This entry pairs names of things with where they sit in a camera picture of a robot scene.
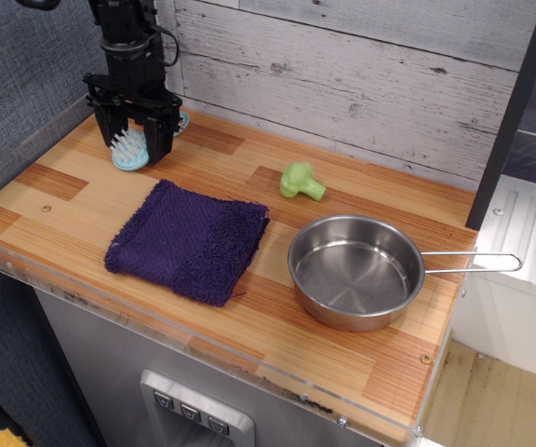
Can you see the green toy broccoli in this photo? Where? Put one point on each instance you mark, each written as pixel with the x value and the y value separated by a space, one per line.
pixel 297 178

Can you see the clear acrylic table edge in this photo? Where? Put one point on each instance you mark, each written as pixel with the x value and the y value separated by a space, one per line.
pixel 107 340

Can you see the silver dispenser control panel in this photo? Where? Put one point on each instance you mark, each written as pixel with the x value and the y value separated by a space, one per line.
pixel 182 416

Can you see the light blue scrub brush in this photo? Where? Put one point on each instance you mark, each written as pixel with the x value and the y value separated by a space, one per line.
pixel 129 147

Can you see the yellow object bottom left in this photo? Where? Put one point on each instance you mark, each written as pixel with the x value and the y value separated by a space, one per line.
pixel 8 439

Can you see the white toy sink drainboard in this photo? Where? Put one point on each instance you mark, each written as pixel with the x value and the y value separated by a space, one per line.
pixel 510 225

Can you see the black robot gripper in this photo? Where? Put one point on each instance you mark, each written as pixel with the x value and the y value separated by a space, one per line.
pixel 133 88

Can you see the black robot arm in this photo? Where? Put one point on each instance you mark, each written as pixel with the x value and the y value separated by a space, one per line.
pixel 129 24

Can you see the black right upright post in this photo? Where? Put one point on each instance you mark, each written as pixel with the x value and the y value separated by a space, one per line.
pixel 524 86

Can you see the purple folded towel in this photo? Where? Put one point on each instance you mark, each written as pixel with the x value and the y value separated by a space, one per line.
pixel 198 246

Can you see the stainless steel pan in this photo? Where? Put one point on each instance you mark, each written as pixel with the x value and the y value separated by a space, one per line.
pixel 355 273

